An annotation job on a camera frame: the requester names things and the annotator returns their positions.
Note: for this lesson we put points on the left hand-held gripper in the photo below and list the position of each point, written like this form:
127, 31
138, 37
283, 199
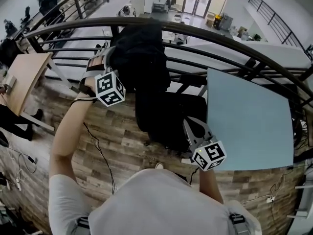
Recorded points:
110, 88

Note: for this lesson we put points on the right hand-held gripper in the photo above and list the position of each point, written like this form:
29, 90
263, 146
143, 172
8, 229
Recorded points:
209, 155

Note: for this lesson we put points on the black jacket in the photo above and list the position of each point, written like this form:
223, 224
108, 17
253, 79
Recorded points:
139, 55

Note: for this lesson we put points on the black mesh office chair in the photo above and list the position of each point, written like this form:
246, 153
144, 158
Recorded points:
166, 116

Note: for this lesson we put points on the person's right forearm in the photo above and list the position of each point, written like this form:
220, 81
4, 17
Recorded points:
209, 185

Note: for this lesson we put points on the person's left forearm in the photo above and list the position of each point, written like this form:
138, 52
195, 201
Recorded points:
71, 126

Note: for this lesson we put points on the person's left hand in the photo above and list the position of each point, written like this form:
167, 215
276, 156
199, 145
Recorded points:
95, 63

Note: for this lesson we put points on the person's white shoe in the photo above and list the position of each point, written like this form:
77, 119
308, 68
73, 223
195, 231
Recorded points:
159, 165

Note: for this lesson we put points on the light blue table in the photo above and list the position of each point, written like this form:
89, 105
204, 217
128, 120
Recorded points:
249, 121

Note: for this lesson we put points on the person's white shirt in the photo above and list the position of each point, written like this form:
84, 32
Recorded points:
159, 204

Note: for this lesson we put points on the wooden desk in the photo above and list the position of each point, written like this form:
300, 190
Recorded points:
27, 77

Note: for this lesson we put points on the white power strip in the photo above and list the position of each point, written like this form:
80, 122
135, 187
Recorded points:
270, 199
18, 183

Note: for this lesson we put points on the white box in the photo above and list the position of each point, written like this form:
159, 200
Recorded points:
10, 81

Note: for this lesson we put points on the dark curved metal railing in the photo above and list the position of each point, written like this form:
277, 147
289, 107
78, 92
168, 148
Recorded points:
220, 37

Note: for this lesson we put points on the cardboard box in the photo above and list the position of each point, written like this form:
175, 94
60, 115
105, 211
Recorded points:
210, 19

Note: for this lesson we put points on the yellow black machine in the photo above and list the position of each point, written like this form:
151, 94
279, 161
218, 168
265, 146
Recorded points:
218, 21

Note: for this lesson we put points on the white metal stand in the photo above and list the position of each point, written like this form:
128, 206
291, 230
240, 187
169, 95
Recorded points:
304, 199

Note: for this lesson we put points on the black power adapter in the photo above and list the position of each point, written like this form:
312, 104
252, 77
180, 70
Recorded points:
30, 159

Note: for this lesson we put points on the black stair railing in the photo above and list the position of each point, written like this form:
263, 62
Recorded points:
276, 21

